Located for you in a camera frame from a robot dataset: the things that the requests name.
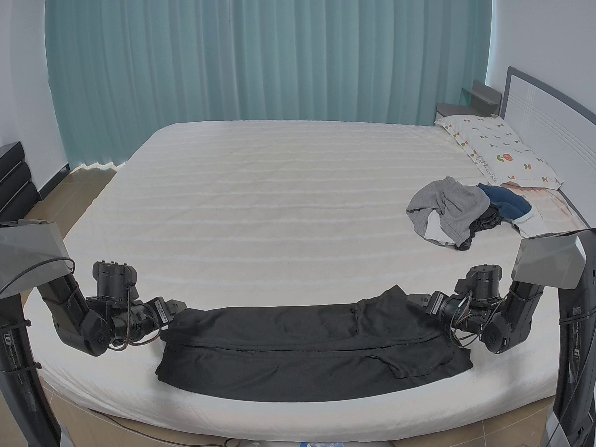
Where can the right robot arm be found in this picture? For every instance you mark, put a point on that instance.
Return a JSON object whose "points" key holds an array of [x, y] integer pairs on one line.
{"points": [[549, 268]]}

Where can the pile of clothes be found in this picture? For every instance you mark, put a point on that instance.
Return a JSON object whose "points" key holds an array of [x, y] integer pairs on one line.
{"points": [[458, 207]]}

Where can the bed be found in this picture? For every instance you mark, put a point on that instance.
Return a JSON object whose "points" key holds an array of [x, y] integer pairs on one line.
{"points": [[260, 203]]}

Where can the black trousers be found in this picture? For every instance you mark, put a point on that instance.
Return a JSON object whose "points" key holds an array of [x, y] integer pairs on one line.
{"points": [[302, 347]]}

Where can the white printed pillow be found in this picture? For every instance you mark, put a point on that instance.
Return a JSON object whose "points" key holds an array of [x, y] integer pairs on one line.
{"points": [[498, 149]]}

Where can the blue-green curtain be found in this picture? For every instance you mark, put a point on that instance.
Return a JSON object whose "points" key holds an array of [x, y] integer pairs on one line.
{"points": [[139, 63], [363, 49]]}

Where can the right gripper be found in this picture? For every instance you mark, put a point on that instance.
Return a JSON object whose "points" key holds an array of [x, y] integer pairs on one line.
{"points": [[440, 308]]}

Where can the grey bedside table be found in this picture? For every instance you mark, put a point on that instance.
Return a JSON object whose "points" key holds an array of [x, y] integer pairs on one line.
{"points": [[470, 103]]}

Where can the black chest of drawers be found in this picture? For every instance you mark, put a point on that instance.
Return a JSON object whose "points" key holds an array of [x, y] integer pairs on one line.
{"points": [[16, 179]]}

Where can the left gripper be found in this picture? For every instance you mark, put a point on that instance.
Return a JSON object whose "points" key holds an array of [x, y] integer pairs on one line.
{"points": [[156, 317]]}

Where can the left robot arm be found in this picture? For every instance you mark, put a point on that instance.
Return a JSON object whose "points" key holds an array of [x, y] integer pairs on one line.
{"points": [[32, 254]]}

